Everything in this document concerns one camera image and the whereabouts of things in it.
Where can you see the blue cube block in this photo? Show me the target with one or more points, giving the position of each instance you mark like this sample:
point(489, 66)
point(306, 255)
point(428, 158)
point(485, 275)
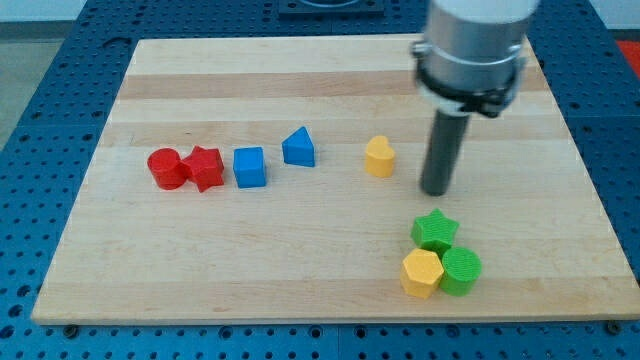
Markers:
point(249, 167)

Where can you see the yellow hexagon block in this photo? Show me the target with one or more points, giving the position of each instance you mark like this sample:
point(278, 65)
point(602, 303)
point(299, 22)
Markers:
point(421, 273)

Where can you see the red star block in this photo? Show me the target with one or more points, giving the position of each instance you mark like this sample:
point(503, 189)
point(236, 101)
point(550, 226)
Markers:
point(204, 167)

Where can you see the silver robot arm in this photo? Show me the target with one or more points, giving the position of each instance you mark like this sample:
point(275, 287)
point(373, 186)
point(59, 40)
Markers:
point(469, 57)

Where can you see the green cylinder block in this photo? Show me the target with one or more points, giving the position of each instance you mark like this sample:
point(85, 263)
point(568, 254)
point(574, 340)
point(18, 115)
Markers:
point(462, 267)

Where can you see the yellow heart block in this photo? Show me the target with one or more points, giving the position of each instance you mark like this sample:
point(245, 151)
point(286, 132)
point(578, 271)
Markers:
point(379, 157)

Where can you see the wooden board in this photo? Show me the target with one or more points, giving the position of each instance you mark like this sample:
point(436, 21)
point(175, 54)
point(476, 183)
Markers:
point(324, 244)

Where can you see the red cylinder block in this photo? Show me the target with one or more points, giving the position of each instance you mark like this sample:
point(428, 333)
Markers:
point(166, 168)

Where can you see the green star block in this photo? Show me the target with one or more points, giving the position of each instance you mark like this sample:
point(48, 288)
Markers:
point(434, 232)

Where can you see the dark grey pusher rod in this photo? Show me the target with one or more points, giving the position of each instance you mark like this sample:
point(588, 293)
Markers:
point(445, 141)

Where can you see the blue triangle block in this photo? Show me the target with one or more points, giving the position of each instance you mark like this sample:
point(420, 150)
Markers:
point(298, 148)

